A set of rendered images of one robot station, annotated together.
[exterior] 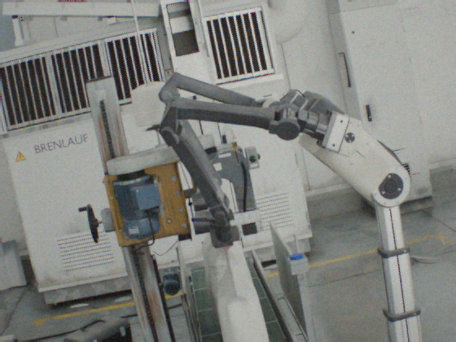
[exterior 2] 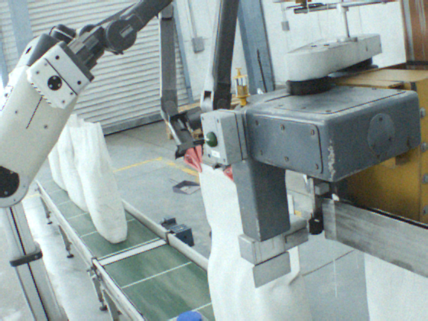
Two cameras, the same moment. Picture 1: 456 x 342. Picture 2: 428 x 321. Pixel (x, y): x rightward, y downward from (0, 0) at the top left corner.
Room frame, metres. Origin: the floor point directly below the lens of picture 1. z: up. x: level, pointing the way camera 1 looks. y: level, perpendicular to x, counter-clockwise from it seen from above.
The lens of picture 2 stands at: (4.36, -0.50, 1.48)
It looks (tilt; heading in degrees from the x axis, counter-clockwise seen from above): 15 degrees down; 157
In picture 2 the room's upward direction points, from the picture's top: 10 degrees counter-clockwise
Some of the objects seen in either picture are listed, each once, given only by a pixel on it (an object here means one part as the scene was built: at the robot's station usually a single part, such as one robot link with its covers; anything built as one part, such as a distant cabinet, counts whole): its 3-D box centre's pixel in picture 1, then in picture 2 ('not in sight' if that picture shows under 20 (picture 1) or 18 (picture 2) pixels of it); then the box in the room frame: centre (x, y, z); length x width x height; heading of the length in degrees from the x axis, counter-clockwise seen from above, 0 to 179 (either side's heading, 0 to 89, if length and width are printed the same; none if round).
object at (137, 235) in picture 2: not in sight; (85, 209); (0.80, -0.07, 0.34); 2.21 x 0.39 x 0.09; 3
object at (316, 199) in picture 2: not in sight; (319, 203); (3.55, 0.09, 1.08); 0.03 x 0.01 x 0.13; 93
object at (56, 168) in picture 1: (149, 148); not in sight; (6.77, 0.57, 1.05); 2.28 x 1.16 x 2.09; 93
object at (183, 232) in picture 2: not in sight; (171, 231); (1.75, 0.30, 0.35); 0.30 x 0.15 x 0.15; 3
